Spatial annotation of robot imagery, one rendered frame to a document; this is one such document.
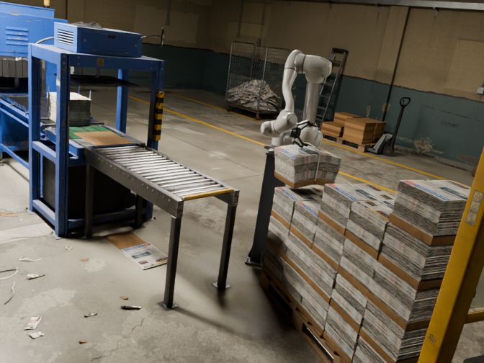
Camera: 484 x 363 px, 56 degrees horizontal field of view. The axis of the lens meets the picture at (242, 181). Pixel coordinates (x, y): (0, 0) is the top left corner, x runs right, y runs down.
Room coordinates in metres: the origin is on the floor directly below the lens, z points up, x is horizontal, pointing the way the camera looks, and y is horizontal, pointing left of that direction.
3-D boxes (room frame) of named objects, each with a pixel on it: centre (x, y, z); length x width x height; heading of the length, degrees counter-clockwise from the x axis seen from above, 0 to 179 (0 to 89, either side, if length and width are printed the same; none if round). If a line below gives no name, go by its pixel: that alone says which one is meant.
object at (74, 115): (4.49, 1.82, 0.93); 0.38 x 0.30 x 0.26; 46
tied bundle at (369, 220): (2.40, -0.87, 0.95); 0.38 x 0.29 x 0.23; 116
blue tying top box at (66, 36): (4.09, 1.41, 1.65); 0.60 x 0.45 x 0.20; 136
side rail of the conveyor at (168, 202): (3.20, 0.85, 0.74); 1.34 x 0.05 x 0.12; 46
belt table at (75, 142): (4.09, 1.41, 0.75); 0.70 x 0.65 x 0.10; 46
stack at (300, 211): (2.79, -0.68, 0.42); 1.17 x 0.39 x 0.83; 26
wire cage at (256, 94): (11.32, 0.02, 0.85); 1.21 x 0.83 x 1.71; 46
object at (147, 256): (3.41, 0.70, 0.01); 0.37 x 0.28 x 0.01; 46
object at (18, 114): (4.88, 2.22, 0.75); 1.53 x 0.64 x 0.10; 46
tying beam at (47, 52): (4.09, 1.41, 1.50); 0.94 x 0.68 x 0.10; 136
